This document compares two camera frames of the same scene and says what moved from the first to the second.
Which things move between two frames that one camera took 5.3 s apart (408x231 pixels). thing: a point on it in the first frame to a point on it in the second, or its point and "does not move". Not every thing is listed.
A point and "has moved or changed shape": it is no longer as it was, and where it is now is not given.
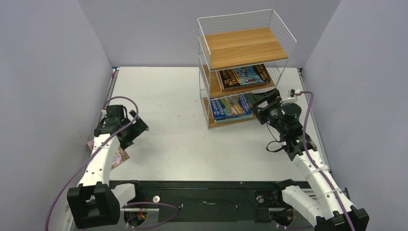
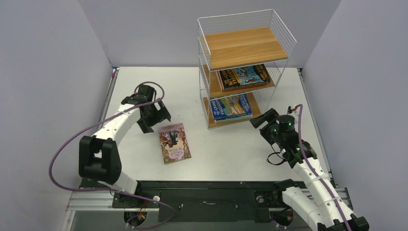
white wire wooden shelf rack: [239, 54] does not move
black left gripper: [139, 126] to [163, 114]
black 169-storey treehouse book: [242, 78] does not move
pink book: [121, 157] has moved or changed shape
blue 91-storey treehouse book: [230, 107] does not move
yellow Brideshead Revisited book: [215, 121] does not move
